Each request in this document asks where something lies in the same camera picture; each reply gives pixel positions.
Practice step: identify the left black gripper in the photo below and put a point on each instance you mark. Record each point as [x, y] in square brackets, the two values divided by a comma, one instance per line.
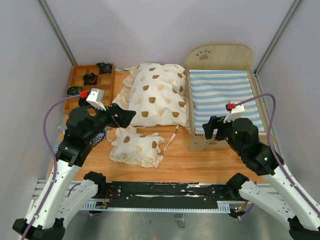
[123, 118]

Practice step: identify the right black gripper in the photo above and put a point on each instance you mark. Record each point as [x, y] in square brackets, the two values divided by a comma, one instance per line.
[214, 122]

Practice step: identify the large bear print cushion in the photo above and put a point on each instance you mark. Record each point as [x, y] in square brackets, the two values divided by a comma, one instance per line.
[156, 92]

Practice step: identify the wooden pet bed frame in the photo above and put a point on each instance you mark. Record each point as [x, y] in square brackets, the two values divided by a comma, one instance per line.
[215, 57]

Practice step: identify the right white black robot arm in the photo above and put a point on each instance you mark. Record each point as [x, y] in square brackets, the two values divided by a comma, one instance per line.
[297, 211]

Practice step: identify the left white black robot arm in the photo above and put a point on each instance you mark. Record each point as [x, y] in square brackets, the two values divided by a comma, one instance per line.
[52, 212]

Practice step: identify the small bear print pillow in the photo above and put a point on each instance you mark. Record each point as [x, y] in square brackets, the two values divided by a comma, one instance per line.
[133, 148]

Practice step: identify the blue striped cloth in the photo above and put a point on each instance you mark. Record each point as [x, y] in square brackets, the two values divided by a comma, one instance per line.
[96, 140]

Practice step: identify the black rolled sock bottom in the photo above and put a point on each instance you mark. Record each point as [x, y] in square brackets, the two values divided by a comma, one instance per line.
[82, 102]

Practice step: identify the black rolled sock middle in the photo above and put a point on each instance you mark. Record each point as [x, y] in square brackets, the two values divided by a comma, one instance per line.
[90, 79]

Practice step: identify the black rolled sock top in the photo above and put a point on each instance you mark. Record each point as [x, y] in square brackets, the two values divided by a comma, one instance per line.
[104, 68]

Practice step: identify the wooden compartment tray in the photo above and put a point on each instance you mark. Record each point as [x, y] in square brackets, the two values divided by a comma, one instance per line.
[105, 82]

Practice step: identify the black green rolled sock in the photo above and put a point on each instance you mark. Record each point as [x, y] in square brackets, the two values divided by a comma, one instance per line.
[74, 90]

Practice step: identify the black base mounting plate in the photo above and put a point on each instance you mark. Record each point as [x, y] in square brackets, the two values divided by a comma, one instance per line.
[167, 195]

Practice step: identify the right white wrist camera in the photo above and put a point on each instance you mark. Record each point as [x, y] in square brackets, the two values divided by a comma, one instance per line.
[235, 109]

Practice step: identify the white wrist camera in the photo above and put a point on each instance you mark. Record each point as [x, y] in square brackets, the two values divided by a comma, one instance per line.
[235, 109]
[95, 98]

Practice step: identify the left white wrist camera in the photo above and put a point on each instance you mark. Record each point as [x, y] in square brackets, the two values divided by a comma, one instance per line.
[95, 98]

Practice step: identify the aluminium rail frame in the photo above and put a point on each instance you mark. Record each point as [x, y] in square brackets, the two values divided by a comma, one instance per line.
[99, 205]

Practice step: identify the left aluminium corner post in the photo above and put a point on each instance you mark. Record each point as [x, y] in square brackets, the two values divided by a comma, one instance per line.
[56, 29]

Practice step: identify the aluminium corner post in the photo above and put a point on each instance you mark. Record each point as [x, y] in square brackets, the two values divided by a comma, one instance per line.
[56, 29]
[293, 9]

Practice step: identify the right aluminium corner post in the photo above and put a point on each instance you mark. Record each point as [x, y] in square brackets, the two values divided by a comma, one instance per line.
[293, 9]

